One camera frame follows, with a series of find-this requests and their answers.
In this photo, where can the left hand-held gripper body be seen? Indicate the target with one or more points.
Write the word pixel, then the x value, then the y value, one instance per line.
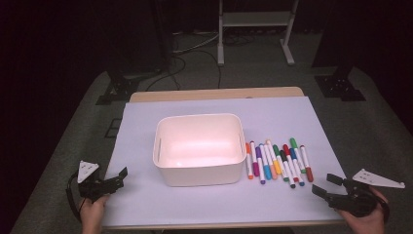
pixel 94 189

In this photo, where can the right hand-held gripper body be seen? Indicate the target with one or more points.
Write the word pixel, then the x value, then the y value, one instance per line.
pixel 357 201

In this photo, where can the peach marker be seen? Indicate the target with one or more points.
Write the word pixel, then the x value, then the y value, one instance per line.
pixel 273 175

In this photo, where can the black marker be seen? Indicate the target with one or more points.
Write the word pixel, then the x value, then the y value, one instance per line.
pixel 283 156

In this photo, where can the red marker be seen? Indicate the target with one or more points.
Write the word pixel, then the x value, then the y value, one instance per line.
pixel 286 149

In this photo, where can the bright green marker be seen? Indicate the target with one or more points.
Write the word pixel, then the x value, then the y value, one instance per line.
pixel 293 143

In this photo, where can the dark green marker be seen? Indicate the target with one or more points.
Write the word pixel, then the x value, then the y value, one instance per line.
pixel 276 150

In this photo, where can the white plastic bin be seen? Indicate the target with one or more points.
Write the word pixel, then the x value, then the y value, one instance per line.
pixel 201 177

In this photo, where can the person's left hand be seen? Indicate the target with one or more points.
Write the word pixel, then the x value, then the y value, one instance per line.
pixel 92 213

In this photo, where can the person's right hand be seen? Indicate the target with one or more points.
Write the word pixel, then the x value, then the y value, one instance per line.
pixel 370 226

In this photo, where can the white paper sheet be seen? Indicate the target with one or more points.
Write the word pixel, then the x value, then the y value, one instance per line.
pixel 139 130

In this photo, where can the orange marker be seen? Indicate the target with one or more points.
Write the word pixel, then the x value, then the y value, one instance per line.
pixel 249 162

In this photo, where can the black stand base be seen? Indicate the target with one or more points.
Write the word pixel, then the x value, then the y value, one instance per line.
pixel 339 87
pixel 118 89

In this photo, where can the white metal stand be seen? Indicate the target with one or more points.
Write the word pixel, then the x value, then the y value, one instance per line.
pixel 256 19

